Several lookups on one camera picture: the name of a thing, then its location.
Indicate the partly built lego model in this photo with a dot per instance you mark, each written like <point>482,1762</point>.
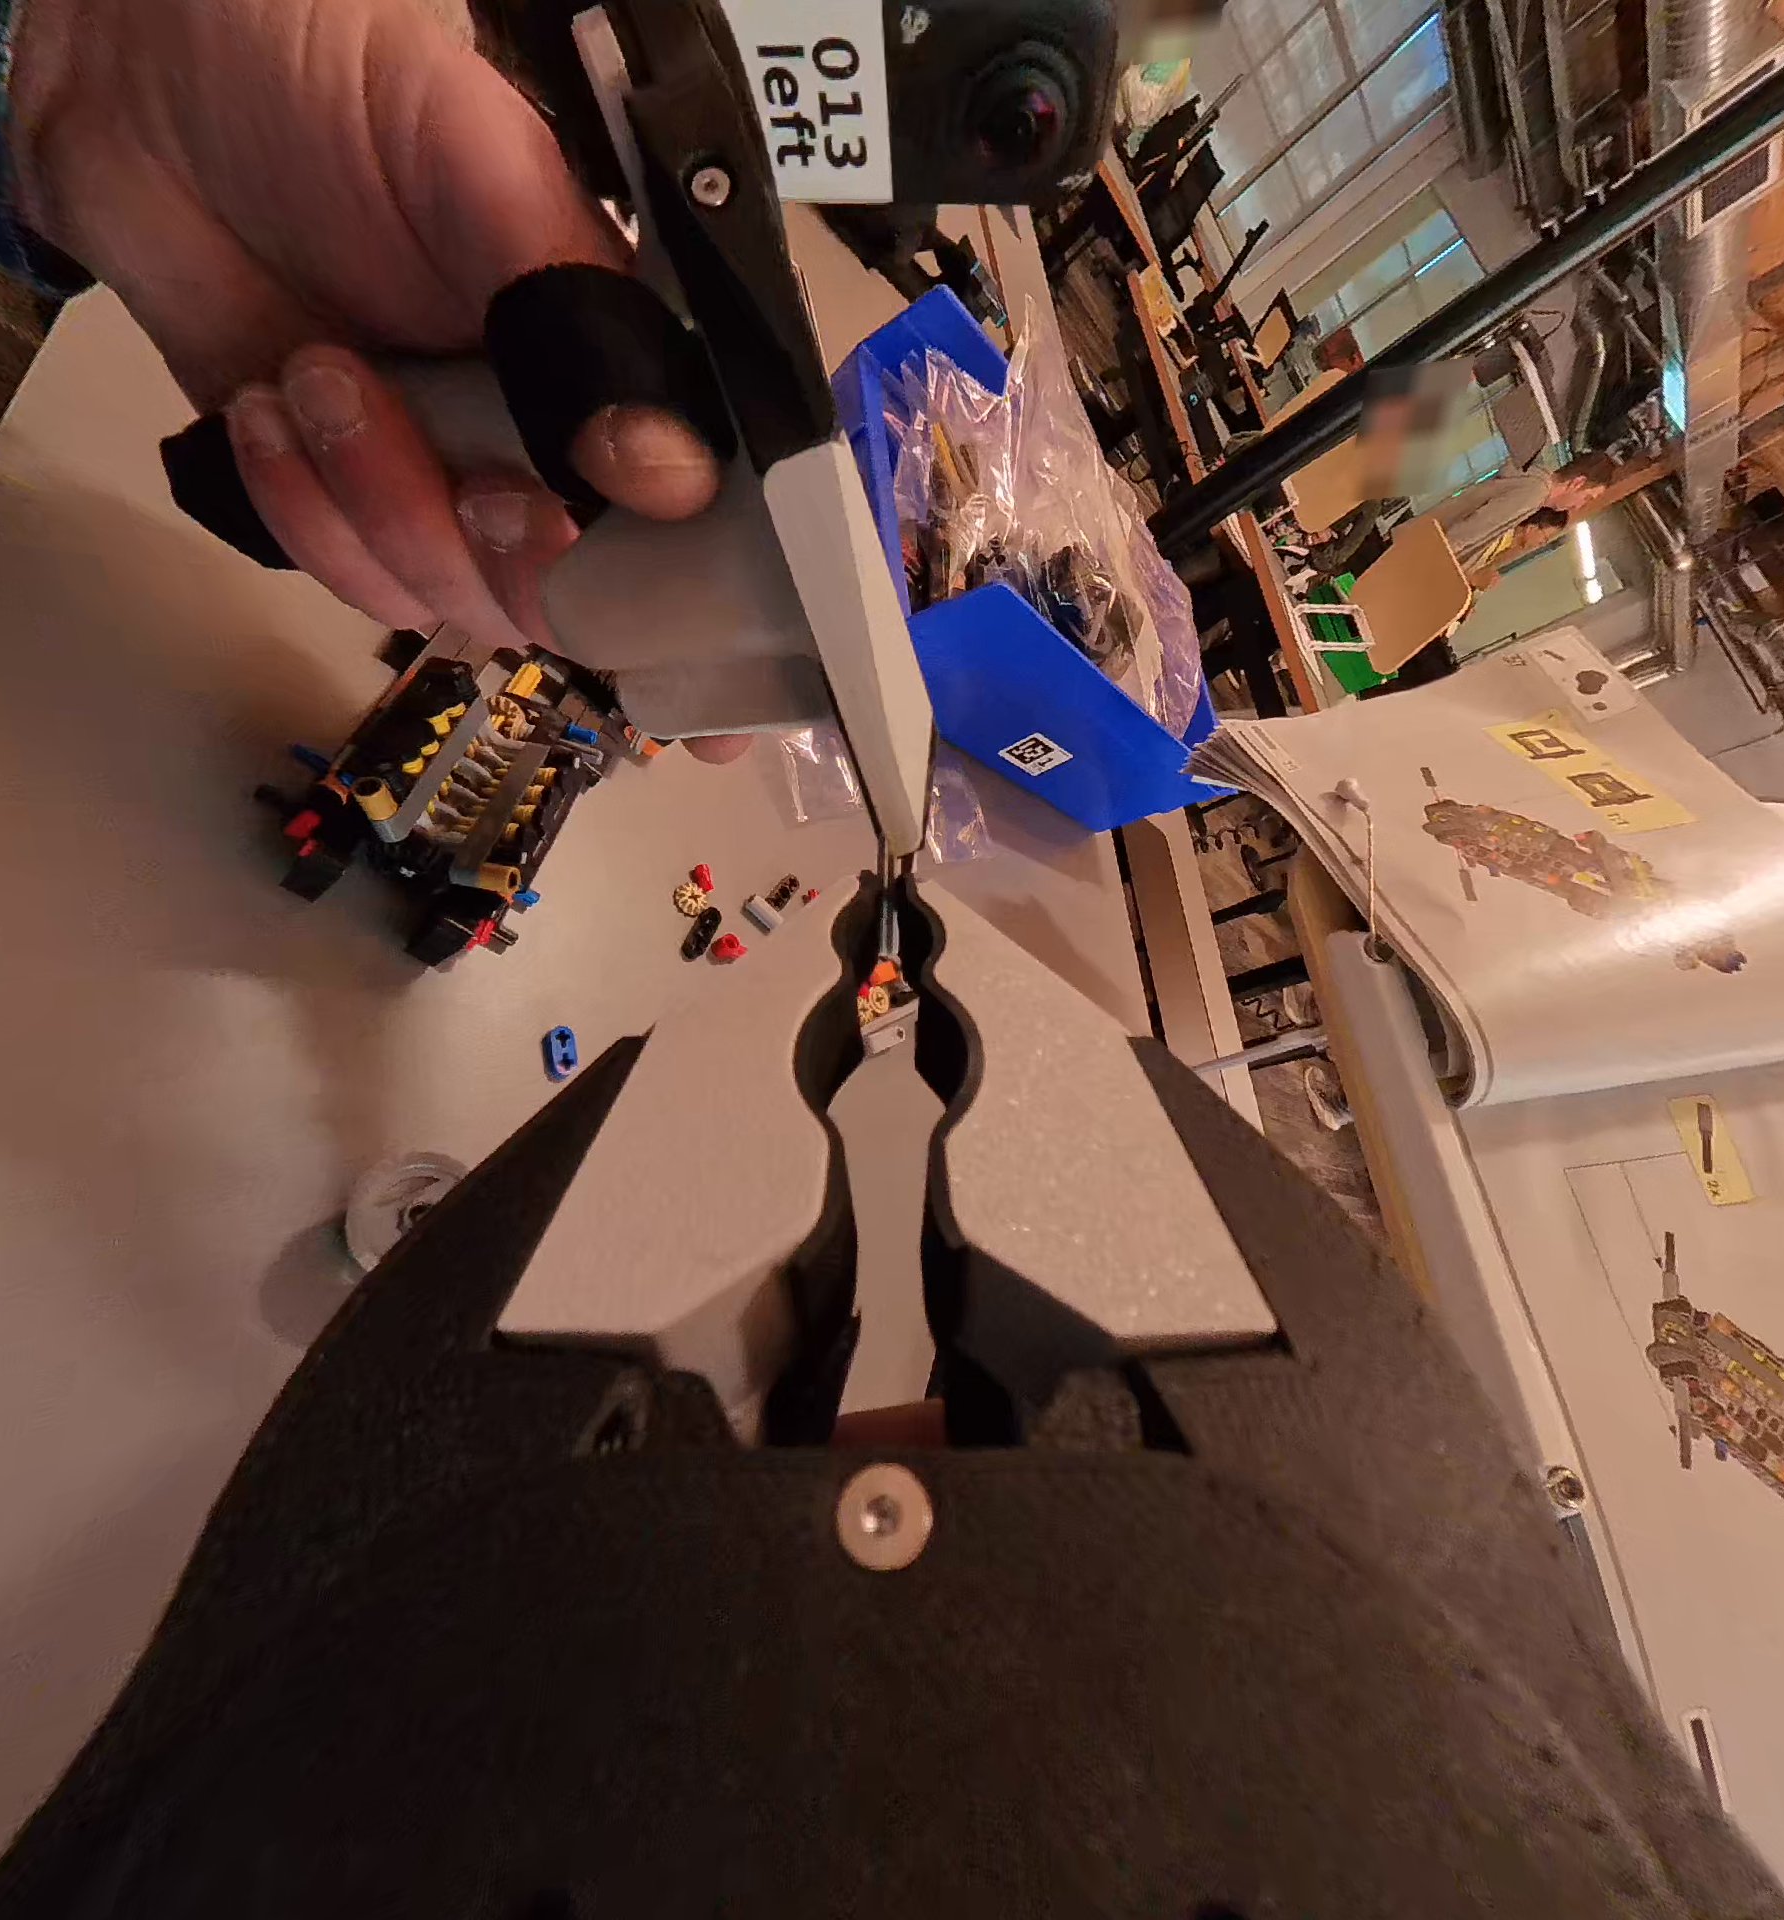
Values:
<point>458,780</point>

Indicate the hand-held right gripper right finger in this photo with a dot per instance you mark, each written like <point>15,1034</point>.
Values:
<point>1089,1200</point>

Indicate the small blue lego beam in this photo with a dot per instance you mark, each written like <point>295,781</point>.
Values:
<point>562,1051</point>

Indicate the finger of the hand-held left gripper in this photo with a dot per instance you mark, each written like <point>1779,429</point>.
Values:
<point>862,646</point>

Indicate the black storage rack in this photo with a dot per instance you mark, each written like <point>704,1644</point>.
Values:
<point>1253,961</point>

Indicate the light grey cross-hole lego beam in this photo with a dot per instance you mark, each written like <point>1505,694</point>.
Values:
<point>894,1032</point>

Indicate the black metal pole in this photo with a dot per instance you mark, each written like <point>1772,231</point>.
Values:
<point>1583,240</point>

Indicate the white book stand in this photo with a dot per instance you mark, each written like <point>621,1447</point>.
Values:
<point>1402,1139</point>

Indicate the green crate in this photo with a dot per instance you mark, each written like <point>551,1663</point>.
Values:
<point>1334,646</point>

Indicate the beige chair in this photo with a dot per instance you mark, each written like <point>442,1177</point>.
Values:
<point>1411,601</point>

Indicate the silver ventilation duct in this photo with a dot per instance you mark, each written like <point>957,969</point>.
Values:
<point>1703,224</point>

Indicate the grey lego axle joiner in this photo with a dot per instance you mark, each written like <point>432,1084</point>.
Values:
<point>762,910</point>

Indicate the lego instruction booklet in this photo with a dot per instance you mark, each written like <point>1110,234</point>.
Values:
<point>1583,961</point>

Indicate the orange lego connector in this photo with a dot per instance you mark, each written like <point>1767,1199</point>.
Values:
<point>880,983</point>

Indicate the tan lego gear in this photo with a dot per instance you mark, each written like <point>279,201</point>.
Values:
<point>695,901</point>

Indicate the thin black lego axle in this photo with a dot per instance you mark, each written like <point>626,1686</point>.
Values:
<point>889,915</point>

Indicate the large paned window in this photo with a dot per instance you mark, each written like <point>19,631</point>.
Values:
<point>1371,269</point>

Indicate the plastic bags of lego parts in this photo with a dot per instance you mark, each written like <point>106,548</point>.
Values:
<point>1044,450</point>

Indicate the black two-hole lego beam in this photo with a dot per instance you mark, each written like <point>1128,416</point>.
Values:
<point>695,937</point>

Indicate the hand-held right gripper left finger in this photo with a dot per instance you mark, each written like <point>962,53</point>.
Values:
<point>684,1200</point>

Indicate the person's left hand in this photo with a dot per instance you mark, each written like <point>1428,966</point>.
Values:
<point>307,150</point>

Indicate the blue storage bin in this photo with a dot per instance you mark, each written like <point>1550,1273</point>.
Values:
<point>1044,706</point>

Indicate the grey lego wheel hub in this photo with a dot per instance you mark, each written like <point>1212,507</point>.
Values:
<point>406,1200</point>

